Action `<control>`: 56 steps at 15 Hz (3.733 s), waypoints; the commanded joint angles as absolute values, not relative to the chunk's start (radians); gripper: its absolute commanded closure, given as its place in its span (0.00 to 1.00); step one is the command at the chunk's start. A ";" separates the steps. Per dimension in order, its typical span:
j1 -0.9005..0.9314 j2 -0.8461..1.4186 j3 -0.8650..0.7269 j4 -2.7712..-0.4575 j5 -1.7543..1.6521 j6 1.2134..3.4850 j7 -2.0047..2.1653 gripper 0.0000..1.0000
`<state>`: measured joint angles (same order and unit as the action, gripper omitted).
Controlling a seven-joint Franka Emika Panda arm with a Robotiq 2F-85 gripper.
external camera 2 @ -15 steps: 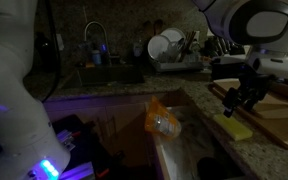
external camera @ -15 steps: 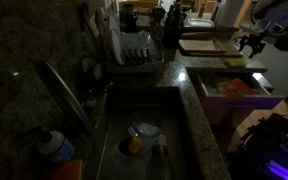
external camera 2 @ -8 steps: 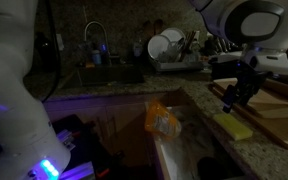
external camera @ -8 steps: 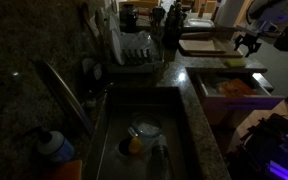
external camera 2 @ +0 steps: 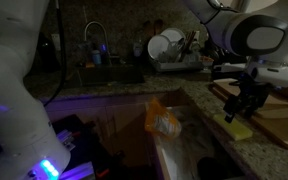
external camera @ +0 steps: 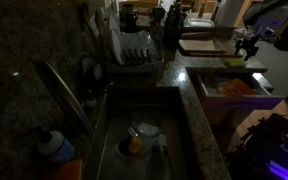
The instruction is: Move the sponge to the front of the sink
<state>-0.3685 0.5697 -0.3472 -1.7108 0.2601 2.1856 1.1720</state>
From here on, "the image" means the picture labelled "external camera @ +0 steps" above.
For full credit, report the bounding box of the long silver faucet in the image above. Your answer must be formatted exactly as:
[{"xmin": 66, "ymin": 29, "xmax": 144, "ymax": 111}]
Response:
[{"xmin": 35, "ymin": 59, "xmax": 97, "ymax": 136}]

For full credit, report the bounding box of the white paper towel roll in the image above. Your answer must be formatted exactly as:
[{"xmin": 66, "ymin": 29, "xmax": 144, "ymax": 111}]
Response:
[{"xmin": 214, "ymin": 0, "xmax": 247, "ymax": 28}]

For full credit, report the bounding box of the small red-capped bottle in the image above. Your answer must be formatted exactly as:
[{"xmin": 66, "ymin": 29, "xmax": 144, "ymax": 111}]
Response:
[{"xmin": 198, "ymin": 2, "xmax": 208, "ymax": 18}]

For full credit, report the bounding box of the dark bottle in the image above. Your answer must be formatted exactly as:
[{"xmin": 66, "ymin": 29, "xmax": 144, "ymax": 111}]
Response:
[{"xmin": 150, "ymin": 134, "xmax": 172, "ymax": 180}]

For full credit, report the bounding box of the orange cloth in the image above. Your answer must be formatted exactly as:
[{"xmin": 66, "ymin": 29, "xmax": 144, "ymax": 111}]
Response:
[{"xmin": 217, "ymin": 78, "xmax": 260, "ymax": 97}]

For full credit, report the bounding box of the clear glass bowl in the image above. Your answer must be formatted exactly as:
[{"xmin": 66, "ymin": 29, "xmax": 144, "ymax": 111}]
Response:
[{"xmin": 130, "ymin": 113, "xmax": 163, "ymax": 138}]

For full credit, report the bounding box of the white rectangular tray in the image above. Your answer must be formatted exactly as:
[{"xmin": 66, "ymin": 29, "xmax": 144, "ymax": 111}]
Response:
[{"xmin": 183, "ymin": 18, "xmax": 216, "ymax": 29}]

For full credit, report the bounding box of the white open drawer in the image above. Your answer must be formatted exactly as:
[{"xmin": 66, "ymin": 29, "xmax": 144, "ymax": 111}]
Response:
[{"xmin": 192, "ymin": 71, "xmax": 285, "ymax": 126}]

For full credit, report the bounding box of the black knife block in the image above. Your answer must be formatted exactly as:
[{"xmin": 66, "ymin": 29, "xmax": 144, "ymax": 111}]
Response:
[{"xmin": 163, "ymin": 1, "xmax": 188, "ymax": 48}]

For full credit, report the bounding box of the orange sponge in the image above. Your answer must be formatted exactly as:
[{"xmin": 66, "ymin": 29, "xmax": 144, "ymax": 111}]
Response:
[{"xmin": 42, "ymin": 159, "xmax": 84, "ymax": 180}]

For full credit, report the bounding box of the stainless steel sink basin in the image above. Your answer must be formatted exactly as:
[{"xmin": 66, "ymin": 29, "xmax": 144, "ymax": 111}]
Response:
[{"xmin": 83, "ymin": 85, "xmax": 199, "ymax": 180}]

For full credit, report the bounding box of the small white plate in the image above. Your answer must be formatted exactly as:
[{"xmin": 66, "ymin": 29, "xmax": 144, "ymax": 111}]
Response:
[{"xmin": 108, "ymin": 13, "xmax": 122, "ymax": 34}]

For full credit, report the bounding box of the brown wooden spoon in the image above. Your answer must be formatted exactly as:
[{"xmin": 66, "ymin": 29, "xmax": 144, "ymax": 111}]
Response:
[{"xmin": 79, "ymin": 2, "xmax": 101, "ymax": 51}]

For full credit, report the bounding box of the light wooden spatula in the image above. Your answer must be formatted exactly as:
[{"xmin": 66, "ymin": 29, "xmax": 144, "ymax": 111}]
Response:
[{"xmin": 94, "ymin": 8, "xmax": 107, "ymax": 41}]

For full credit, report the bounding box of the clear plastic container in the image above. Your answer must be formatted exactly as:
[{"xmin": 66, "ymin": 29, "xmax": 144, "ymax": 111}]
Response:
[{"xmin": 122, "ymin": 30, "xmax": 153, "ymax": 51}]

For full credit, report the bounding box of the yellow green sponge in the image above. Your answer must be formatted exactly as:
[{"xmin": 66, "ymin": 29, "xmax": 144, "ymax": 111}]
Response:
[{"xmin": 224, "ymin": 58, "xmax": 247, "ymax": 69}]

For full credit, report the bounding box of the black utensil holder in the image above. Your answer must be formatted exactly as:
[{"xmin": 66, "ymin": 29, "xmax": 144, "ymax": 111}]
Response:
[{"xmin": 150, "ymin": 5, "xmax": 167, "ymax": 34}]

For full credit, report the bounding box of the black electronics with purple light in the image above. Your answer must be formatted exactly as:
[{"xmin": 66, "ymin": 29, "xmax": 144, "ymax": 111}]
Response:
[{"xmin": 227, "ymin": 113, "xmax": 288, "ymax": 180}]

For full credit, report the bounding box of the dark glass jar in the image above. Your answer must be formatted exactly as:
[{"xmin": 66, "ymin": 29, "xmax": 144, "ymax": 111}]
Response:
[{"xmin": 118, "ymin": 3, "xmax": 139, "ymax": 34}]

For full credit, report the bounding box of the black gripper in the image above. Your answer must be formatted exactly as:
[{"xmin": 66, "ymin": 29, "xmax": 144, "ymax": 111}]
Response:
[{"xmin": 233, "ymin": 31, "xmax": 262, "ymax": 62}]

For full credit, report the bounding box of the white soap dispenser bottle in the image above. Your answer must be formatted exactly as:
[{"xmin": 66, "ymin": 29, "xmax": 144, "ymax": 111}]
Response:
[{"xmin": 23, "ymin": 125, "xmax": 76, "ymax": 163}]

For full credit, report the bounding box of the large white plate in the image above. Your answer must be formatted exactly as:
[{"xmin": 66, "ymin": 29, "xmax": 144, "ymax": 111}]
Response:
[{"xmin": 110, "ymin": 29, "xmax": 126, "ymax": 66}]

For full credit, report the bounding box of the dark wooden cutting board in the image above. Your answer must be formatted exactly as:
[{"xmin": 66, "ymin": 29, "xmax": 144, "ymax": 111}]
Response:
[{"xmin": 183, "ymin": 39, "xmax": 244, "ymax": 58}]

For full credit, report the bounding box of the white dish rack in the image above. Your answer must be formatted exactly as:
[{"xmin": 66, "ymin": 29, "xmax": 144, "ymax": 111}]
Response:
[{"xmin": 105, "ymin": 31, "xmax": 166, "ymax": 74}]

